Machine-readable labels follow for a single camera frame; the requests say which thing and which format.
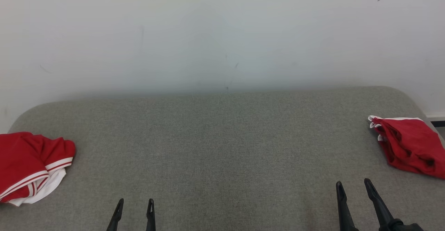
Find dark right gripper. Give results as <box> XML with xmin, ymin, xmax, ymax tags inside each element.
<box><xmin>335</xmin><ymin>178</ymin><xmax>425</xmax><ymax>231</ymax></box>

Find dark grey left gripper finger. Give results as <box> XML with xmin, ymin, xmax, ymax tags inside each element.
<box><xmin>146</xmin><ymin>198</ymin><xmax>156</xmax><ymax>231</ymax></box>
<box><xmin>106</xmin><ymin>198</ymin><xmax>124</xmax><ymax>231</ymax></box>

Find red shorts with white panels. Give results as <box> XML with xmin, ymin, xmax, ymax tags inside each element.
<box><xmin>368</xmin><ymin>115</ymin><xmax>445</xmax><ymax>180</ymax></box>

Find red shirt with white stripes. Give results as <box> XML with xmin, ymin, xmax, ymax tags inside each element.
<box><xmin>0</xmin><ymin>132</ymin><xmax>76</xmax><ymax>207</ymax></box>

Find wall baseboard strip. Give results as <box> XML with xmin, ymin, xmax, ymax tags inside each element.
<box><xmin>426</xmin><ymin>114</ymin><xmax>445</xmax><ymax>127</ymax></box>

